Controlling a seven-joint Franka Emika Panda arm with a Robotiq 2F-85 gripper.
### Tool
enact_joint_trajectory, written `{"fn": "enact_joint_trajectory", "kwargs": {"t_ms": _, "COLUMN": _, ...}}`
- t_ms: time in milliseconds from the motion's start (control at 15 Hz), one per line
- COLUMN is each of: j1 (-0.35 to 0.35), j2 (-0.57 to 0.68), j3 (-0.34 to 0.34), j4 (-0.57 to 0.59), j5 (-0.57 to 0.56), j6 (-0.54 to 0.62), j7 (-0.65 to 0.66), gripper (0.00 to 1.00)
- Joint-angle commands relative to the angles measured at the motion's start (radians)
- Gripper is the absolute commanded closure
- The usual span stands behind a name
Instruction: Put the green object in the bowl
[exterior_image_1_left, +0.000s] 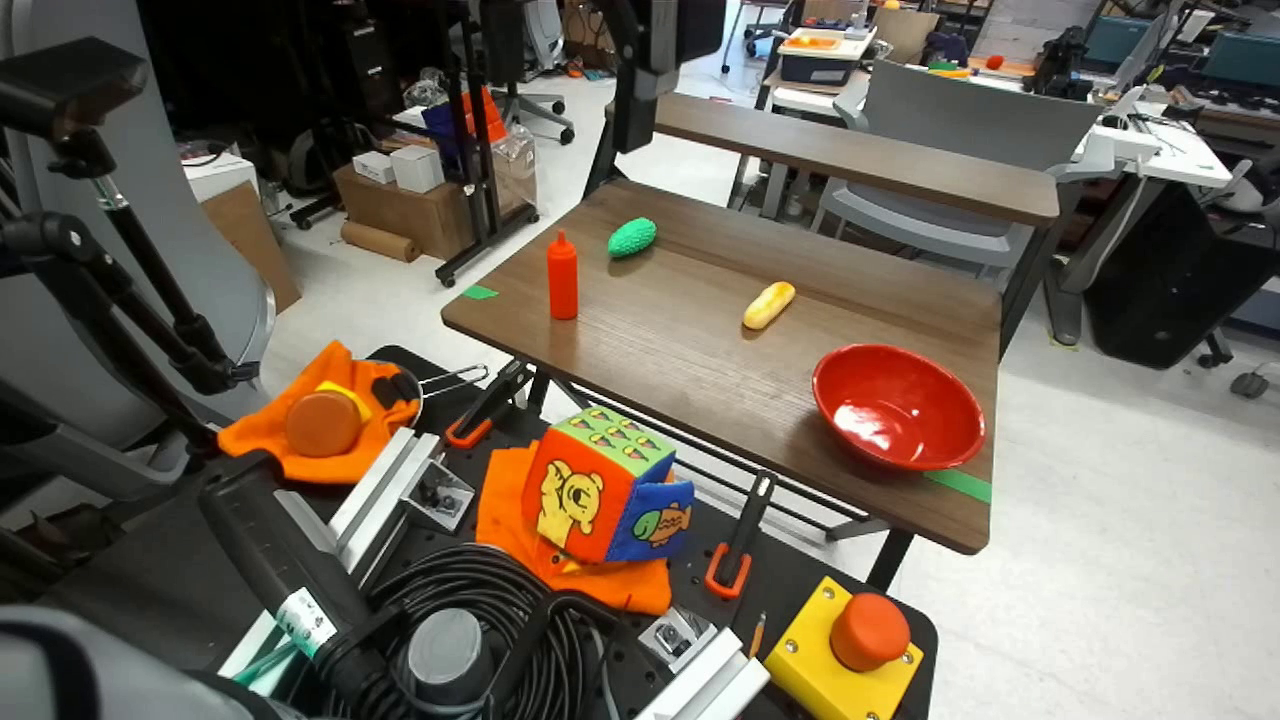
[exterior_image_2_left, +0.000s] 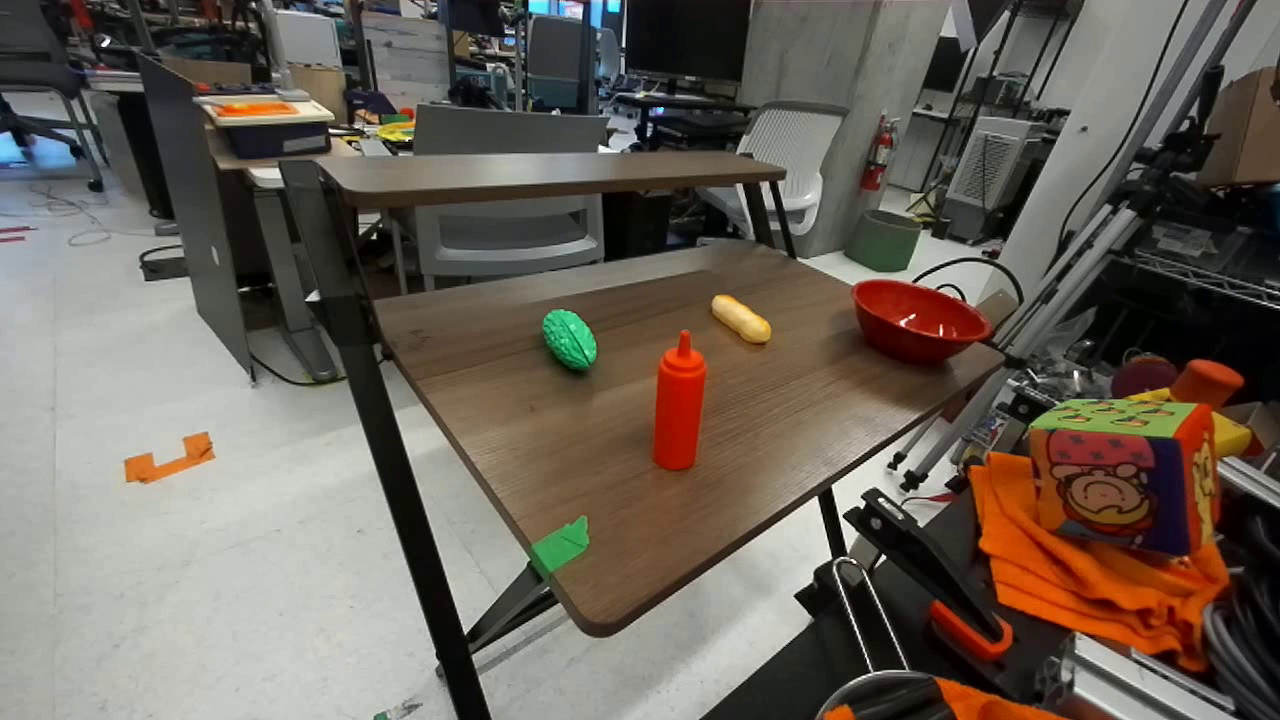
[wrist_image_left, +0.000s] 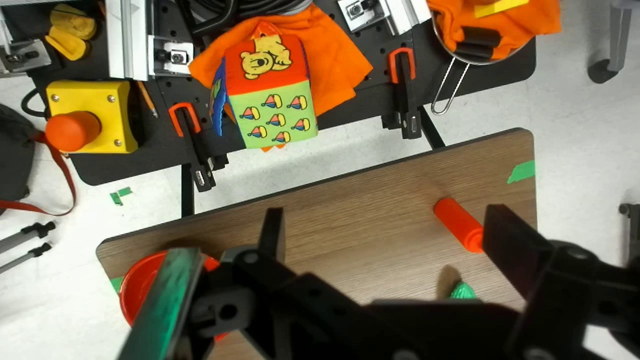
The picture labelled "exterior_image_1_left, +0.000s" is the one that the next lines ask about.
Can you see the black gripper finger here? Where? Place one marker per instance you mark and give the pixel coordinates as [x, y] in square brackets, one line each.
[633, 112]

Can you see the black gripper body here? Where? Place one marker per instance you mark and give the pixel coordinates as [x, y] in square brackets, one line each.
[680, 26]

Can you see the green plush toy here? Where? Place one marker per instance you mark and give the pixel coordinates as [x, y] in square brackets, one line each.
[633, 239]

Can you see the red bowl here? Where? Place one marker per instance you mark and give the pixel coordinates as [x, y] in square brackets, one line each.
[903, 405]

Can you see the box with orange top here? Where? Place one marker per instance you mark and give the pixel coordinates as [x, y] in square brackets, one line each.
[825, 52]

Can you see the black floor stand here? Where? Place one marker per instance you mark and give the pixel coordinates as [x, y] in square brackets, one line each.
[473, 132]

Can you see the red squeeze bottle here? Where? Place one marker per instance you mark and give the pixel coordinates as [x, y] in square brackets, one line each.
[561, 279]

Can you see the brown desk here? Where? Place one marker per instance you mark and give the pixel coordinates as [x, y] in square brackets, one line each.
[852, 159]

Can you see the yellow plush toy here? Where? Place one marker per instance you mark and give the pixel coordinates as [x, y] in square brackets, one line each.
[769, 305]

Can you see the large cardboard box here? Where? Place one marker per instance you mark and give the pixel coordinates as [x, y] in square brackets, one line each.
[420, 214]

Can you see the green block on table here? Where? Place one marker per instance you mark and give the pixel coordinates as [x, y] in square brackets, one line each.
[478, 294]

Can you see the white small boxes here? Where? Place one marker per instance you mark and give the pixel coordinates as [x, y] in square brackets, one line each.
[402, 166]

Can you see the gray chair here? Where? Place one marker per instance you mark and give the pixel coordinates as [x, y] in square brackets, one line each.
[961, 126]

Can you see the black orange clamp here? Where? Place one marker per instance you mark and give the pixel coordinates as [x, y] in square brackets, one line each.
[737, 541]
[487, 405]

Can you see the colourful soft cube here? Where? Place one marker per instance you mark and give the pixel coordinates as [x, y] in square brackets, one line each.
[607, 486]

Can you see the tall cardboard box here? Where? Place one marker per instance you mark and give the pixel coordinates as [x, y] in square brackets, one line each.
[254, 240]

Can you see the small printed tag card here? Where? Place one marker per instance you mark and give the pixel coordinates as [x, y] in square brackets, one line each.
[438, 499]
[678, 638]

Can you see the orange ball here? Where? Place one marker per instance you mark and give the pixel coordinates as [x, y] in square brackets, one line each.
[320, 426]

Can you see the aluminium profile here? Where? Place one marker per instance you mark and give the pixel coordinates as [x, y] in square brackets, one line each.
[704, 672]
[382, 486]

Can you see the orange cloth under cube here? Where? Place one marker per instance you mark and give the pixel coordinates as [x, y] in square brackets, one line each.
[587, 580]

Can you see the white table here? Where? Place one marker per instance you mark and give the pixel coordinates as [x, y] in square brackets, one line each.
[1146, 145]

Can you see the black mounting board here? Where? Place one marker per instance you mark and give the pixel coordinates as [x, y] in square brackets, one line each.
[803, 570]

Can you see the orange cloth with ball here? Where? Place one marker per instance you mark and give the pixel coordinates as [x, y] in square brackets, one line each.
[265, 434]

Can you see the green tape strip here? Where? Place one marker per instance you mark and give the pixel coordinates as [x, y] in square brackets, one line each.
[961, 486]

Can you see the black bag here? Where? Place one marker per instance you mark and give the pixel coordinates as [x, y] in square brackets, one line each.
[1175, 282]

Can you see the gray round cap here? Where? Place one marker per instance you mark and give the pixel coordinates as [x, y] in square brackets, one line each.
[447, 655]

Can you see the yellow emergency stop box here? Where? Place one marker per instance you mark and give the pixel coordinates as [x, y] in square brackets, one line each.
[842, 661]

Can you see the black camera tripod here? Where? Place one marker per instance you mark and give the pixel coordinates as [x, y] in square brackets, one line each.
[82, 252]

